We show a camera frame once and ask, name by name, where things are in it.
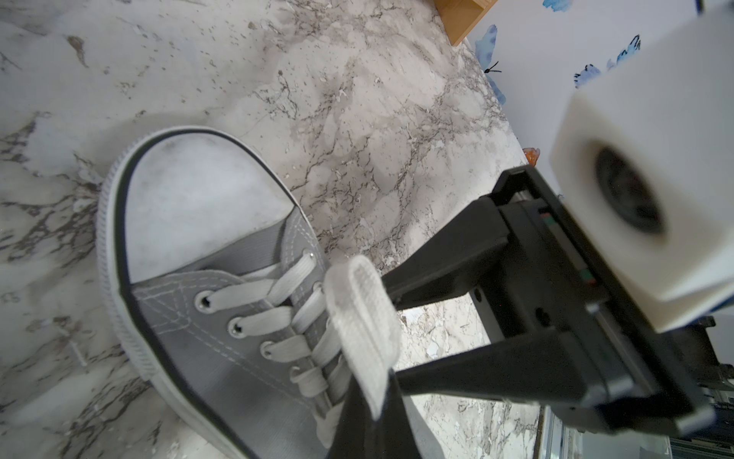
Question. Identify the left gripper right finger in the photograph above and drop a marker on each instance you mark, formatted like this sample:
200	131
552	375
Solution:
394	435

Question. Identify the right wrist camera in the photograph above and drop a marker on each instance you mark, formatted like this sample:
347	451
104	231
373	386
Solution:
644	159

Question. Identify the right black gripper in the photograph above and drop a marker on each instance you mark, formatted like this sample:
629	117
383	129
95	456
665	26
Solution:
572	339

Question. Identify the grey canvas sneaker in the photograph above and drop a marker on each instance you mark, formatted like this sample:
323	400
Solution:
184	209

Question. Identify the wooden shelf rack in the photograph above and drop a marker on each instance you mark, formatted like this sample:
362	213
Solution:
460	17

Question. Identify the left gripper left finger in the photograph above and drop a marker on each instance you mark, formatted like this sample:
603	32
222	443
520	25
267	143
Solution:
352	440

